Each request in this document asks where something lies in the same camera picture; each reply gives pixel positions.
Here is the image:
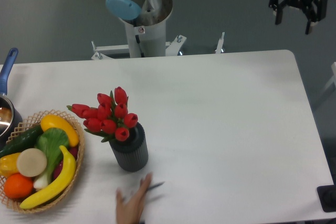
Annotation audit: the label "red tulip bouquet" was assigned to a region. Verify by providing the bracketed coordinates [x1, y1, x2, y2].
[67, 87, 138, 143]

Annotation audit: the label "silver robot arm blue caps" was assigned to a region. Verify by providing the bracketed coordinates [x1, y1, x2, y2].
[106, 0, 328, 58]

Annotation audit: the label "dark grey ribbed vase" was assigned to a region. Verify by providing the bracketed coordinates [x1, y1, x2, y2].
[109, 123, 149, 172]

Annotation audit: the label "person's hand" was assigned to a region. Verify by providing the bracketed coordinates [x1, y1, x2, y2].
[115, 173, 152, 224]

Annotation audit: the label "white furniture piece at right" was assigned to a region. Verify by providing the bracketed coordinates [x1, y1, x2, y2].
[311, 62, 335, 111]

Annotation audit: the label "black device at table edge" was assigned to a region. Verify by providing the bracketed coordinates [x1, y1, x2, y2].
[317, 185, 335, 212]

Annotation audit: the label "black pen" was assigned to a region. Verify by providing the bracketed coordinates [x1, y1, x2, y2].
[147, 182, 165, 191]

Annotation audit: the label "purple red vegetable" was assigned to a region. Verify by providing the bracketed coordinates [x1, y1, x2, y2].
[52, 145, 79, 181]

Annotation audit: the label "yellow squash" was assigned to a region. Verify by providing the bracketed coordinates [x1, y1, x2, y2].
[40, 114, 79, 147]

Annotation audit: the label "green bok choy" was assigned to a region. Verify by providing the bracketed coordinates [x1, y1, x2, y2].
[34, 127, 69, 191]

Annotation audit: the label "yellow banana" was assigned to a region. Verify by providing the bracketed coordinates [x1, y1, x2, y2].
[19, 145, 77, 210]

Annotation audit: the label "woven wicker basket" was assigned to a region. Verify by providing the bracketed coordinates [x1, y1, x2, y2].
[1, 110, 85, 214]

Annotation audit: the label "green cucumber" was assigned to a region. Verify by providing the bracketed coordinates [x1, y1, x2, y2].
[1, 124, 43, 157]

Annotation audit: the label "beige round disc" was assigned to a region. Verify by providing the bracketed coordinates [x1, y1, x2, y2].
[16, 148, 47, 177]

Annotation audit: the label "yellow bell pepper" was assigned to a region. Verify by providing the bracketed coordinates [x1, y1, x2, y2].
[1, 153, 20, 177]

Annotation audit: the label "orange fruit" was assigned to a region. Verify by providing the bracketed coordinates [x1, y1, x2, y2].
[4, 173, 33, 199]

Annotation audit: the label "blue handled steel pot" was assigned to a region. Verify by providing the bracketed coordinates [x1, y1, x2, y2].
[1, 48, 23, 150]

